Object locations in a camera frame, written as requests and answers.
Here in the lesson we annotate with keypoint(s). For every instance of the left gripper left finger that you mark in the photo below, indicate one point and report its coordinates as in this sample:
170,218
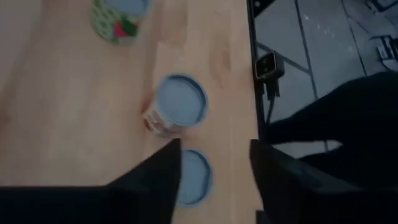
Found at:
155,186

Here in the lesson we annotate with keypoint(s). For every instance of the black metal floor stand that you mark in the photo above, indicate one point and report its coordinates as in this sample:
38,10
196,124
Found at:
387,46

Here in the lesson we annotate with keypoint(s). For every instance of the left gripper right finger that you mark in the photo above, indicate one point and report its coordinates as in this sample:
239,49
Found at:
280,193

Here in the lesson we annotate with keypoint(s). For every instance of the black aluminium table frame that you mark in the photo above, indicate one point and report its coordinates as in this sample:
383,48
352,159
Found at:
253,37

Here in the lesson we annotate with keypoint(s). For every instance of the teal tuna fish can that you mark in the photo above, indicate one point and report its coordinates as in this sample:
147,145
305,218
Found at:
196,177

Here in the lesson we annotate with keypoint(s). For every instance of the green peas tin can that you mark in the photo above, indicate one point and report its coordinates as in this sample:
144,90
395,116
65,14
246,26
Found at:
115,21

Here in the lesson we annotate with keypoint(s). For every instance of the small black table-level camera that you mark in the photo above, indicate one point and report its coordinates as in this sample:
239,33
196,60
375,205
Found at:
269,65

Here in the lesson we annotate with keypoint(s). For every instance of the red tomato tin can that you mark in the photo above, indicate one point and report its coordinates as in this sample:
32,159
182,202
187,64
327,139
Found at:
182,99

